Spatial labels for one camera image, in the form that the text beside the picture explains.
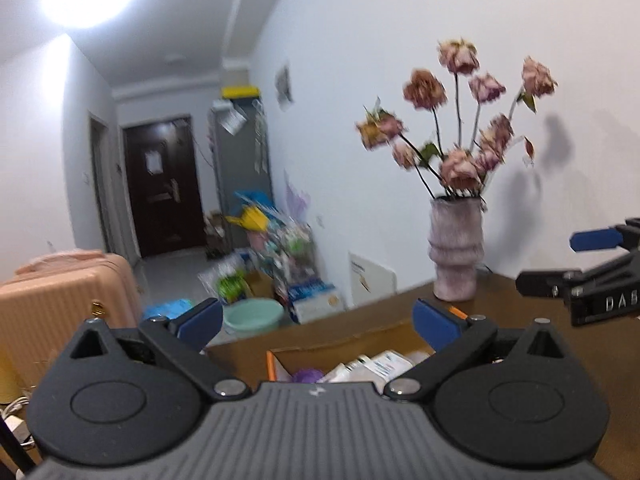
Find red cardboard box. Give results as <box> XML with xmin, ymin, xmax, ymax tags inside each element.
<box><xmin>205</xmin><ymin>305</ymin><xmax>468</xmax><ymax>386</ymax></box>

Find purple wall decoration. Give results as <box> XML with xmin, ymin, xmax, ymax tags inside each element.
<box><xmin>282</xmin><ymin>170</ymin><xmax>311</xmax><ymax>221</ymax></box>

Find pile of household clutter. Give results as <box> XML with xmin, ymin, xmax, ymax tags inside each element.
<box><xmin>260</xmin><ymin>220</ymin><xmax>316</xmax><ymax>281</ymax></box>

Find dark brown door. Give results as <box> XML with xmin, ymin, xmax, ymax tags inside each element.
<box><xmin>121</xmin><ymin>116</ymin><xmax>207</xmax><ymax>259</ymax></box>

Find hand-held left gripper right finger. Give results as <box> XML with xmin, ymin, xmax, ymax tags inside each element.
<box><xmin>383</xmin><ymin>298</ymin><xmax>581</xmax><ymax>402</ymax></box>

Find green plastic basin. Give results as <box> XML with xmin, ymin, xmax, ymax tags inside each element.
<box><xmin>222</xmin><ymin>297</ymin><xmax>286</xmax><ymax>332</ymax></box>

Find pink suitcase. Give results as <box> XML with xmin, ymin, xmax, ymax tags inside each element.
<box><xmin>0</xmin><ymin>249</ymin><xmax>143</xmax><ymax>386</ymax></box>

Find purple lid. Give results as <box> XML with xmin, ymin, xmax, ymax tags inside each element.
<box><xmin>291</xmin><ymin>367</ymin><xmax>326</xmax><ymax>385</ymax></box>

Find yellow watering can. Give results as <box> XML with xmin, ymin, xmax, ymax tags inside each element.
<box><xmin>225</xmin><ymin>209</ymin><xmax>271</xmax><ymax>233</ymax></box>

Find grey refrigerator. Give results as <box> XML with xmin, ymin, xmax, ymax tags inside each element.
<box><xmin>209</xmin><ymin>97</ymin><xmax>273</xmax><ymax>251</ymax></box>

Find green and white packet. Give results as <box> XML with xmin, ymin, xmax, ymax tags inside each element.
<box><xmin>197</xmin><ymin>255</ymin><xmax>256</xmax><ymax>306</ymax></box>

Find paper sheet on refrigerator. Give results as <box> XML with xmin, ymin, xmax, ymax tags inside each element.
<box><xmin>220</xmin><ymin>108</ymin><xmax>247</xmax><ymax>136</ymax></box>

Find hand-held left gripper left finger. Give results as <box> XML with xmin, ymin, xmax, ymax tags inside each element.
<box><xmin>52</xmin><ymin>298</ymin><xmax>251</xmax><ymax>402</ymax></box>

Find dried pink roses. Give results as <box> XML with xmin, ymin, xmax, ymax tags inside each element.
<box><xmin>356</xmin><ymin>37</ymin><xmax>558</xmax><ymax>201</ymax></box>

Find blue and white carton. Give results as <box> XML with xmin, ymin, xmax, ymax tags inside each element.
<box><xmin>287</xmin><ymin>282</ymin><xmax>346</xmax><ymax>323</ymax></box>

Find white charger cable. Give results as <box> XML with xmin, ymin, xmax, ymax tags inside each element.
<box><xmin>0</xmin><ymin>397</ymin><xmax>36</xmax><ymax>446</ymax></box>

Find white tube bottle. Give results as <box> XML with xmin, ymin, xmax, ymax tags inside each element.
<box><xmin>322</xmin><ymin>355</ymin><xmax>381</xmax><ymax>385</ymax></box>

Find white board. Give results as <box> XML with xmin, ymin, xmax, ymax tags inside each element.
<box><xmin>348</xmin><ymin>252</ymin><xmax>398</xmax><ymax>309</ymax></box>

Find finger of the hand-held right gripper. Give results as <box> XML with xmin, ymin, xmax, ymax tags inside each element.
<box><xmin>515</xmin><ymin>250</ymin><xmax>640</xmax><ymax>301</ymax></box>
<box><xmin>570</xmin><ymin>217</ymin><xmax>640</xmax><ymax>253</ymax></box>

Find yellow box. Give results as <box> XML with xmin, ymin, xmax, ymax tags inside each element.
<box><xmin>221</xmin><ymin>85</ymin><xmax>262</xmax><ymax>100</ymax></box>

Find pink ribbed vase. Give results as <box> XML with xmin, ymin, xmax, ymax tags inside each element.
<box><xmin>429</xmin><ymin>196</ymin><xmax>485</xmax><ymax>302</ymax></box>

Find side door frame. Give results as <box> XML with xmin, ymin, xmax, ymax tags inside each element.
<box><xmin>89</xmin><ymin>112</ymin><xmax>118</xmax><ymax>256</ymax></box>

